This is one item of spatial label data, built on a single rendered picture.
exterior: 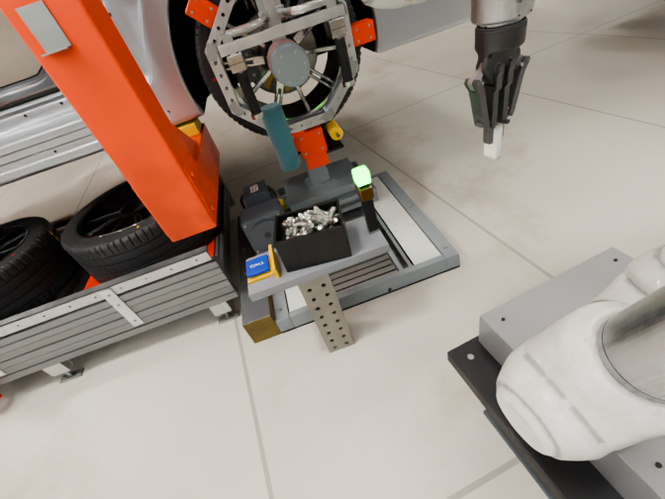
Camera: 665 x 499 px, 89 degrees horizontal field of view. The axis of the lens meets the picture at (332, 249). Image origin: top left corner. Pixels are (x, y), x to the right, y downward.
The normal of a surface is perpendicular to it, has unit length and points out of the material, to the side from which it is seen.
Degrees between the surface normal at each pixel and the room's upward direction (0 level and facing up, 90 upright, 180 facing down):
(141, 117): 90
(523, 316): 1
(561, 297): 1
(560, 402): 20
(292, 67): 90
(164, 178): 90
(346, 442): 0
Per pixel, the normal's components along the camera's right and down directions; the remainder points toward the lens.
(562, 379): -0.96, 0.09
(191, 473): -0.25, -0.73
